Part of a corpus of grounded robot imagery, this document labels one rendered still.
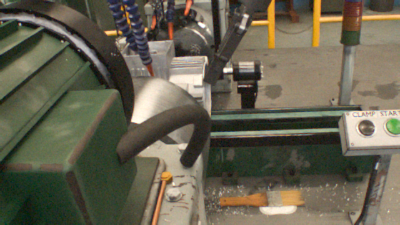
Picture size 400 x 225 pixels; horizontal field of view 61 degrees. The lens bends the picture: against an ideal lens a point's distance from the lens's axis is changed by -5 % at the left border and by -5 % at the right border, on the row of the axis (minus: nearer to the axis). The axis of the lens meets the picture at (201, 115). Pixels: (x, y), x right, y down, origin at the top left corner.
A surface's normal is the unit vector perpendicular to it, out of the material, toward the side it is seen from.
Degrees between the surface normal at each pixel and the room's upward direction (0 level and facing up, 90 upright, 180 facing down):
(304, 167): 90
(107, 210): 90
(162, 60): 90
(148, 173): 0
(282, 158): 90
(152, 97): 21
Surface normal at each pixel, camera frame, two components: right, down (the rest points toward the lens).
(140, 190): -0.09, -0.87
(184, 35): -0.09, 0.50
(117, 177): 0.99, -0.04
